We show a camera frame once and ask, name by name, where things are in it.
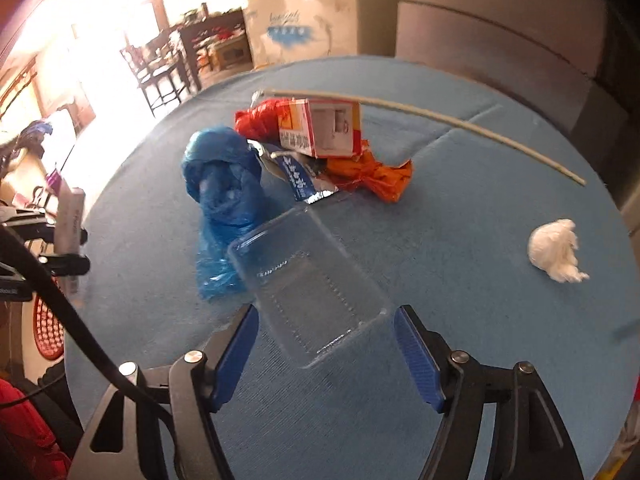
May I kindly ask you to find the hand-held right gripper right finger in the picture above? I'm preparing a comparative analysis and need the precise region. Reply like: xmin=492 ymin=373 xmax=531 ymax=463
xmin=393 ymin=305 xmax=586 ymax=480

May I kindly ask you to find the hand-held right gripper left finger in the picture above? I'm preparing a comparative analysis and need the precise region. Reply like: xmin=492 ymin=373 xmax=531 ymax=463
xmin=75 ymin=302 xmax=261 ymax=480

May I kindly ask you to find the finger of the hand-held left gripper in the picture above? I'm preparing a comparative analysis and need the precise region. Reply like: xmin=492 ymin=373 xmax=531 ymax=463
xmin=0 ymin=219 xmax=90 ymax=245
xmin=36 ymin=254 xmax=92 ymax=277

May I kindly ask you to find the red plastic basket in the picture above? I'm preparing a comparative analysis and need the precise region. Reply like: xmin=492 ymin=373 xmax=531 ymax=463
xmin=31 ymin=295 xmax=68 ymax=361

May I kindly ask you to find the clear plastic tray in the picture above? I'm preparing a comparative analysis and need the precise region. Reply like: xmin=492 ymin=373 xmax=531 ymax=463
xmin=227 ymin=206 xmax=393 ymax=370

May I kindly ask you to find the blue plastic bag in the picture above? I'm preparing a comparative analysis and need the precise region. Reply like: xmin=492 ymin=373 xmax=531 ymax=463
xmin=181 ymin=126 xmax=281 ymax=302

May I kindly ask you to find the orange wrapper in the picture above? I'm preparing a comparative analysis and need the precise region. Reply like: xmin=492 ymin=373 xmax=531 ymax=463
xmin=325 ymin=137 xmax=415 ymax=203

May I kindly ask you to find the red plastic bag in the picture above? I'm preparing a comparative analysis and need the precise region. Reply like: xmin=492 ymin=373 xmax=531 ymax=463
xmin=235 ymin=99 xmax=291 ymax=143

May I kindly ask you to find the person's red clothing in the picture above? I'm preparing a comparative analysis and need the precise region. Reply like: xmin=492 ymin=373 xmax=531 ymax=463
xmin=0 ymin=377 xmax=71 ymax=480

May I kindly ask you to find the blue tablecloth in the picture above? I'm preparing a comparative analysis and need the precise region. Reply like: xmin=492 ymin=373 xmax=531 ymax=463
xmin=64 ymin=55 xmax=628 ymax=480

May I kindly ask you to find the white crumpled tissue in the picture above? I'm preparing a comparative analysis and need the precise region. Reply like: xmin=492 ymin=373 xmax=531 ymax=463
xmin=528 ymin=218 xmax=590 ymax=283

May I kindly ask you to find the dark wooden chair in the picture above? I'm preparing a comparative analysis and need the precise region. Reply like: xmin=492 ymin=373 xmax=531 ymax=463
xmin=120 ymin=30 xmax=193 ymax=116

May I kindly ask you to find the blue silver foil wrapper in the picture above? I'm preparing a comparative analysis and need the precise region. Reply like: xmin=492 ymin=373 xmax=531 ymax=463
xmin=252 ymin=141 xmax=340 ymax=206

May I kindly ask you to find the small wooden stool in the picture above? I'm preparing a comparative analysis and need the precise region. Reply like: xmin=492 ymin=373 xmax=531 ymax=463
xmin=210 ymin=37 xmax=253 ymax=71

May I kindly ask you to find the long thin wooden stick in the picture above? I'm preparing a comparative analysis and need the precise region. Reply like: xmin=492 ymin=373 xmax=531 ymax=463
xmin=252 ymin=89 xmax=587 ymax=187

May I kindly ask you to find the orange white carton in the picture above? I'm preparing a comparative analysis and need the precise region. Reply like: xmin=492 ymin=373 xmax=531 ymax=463
xmin=276 ymin=99 xmax=363 ymax=159

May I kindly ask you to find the dark wooden table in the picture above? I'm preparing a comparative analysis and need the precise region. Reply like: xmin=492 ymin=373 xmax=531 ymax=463
xmin=177 ymin=10 xmax=251 ymax=93

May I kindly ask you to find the white chest freezer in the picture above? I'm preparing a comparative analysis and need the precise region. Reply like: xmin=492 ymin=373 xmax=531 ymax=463
xmin=243 ymin=0 xmax=401 ymax=68

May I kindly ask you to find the black cable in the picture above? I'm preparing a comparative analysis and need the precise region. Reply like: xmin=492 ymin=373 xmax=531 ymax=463
xmin=0 ymin=225 xmax=176 ymax=480

